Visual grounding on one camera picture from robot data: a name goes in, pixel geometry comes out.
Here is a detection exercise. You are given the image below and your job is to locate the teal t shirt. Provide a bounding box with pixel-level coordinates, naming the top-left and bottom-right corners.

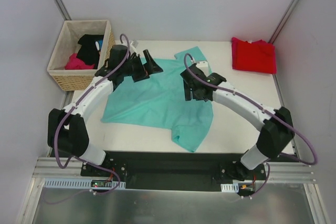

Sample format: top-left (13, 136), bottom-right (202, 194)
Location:
top-left (101, 47), bottom-right (214, 152)

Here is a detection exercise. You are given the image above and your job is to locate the woven wicker basket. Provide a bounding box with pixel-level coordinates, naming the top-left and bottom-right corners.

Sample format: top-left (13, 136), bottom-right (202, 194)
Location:
top-left (47, 19), bottom-right (115, 91)

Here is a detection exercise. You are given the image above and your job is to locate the red t shirt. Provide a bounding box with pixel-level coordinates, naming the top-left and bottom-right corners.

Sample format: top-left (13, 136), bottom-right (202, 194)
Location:
top-left (231, 37), bottom-right (277, 74)

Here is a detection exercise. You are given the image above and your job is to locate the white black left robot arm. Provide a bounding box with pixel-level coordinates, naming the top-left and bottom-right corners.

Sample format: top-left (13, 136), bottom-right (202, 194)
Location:
top-left (47, 45), bottom-right (163, 176)

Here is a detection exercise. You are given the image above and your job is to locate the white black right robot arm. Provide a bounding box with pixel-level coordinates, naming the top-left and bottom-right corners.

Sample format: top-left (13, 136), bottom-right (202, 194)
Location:
top-left (181, 63), bottom-right (295, 179)

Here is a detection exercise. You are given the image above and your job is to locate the black t shirt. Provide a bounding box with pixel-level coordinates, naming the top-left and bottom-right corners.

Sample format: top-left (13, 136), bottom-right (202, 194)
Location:
top-left (77, 34), bottom-right (104, 69)

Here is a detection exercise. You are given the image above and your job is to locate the magenta t shirt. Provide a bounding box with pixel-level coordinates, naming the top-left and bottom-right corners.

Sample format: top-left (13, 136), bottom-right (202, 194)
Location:
top-left (64, 53), bottom-right (95, 70)

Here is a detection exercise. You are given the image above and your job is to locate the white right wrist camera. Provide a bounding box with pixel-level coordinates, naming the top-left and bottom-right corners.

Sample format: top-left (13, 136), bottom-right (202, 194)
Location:
top-left (196, 61), bottom-right (210, 75)

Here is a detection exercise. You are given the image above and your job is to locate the right white cable duct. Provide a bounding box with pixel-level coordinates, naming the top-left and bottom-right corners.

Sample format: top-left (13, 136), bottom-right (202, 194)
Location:
top-left (220, 183), bottom-right (239, 193)

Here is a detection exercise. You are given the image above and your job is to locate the white cable duct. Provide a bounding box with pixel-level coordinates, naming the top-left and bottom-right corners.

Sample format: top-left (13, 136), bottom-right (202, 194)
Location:
top-left (44, 178), bottom-right (126, 190)
top-left (220, 183), bottom-right (239, 193)

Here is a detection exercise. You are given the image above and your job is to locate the aluminium rail left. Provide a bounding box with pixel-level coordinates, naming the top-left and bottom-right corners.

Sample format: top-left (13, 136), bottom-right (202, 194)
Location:
top-left (33, 157), bottom-right (87, 176)

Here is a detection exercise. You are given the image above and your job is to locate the aluminium rail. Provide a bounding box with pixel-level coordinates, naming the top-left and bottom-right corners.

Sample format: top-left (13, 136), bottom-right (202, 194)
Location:
top-left (33, 157), bottom-right (87, 176)
top-left (268, 162), bottom-right (317, 184)

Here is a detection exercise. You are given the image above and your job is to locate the aluminium rail right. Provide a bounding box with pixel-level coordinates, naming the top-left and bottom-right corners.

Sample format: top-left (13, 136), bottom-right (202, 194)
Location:
top-left (268, 162), bottom-right (317, 184)

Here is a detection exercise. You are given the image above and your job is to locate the left white cable duct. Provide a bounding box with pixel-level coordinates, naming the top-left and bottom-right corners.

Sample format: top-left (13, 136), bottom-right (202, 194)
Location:
top-left (44, 178), bottom-right (126, 190)

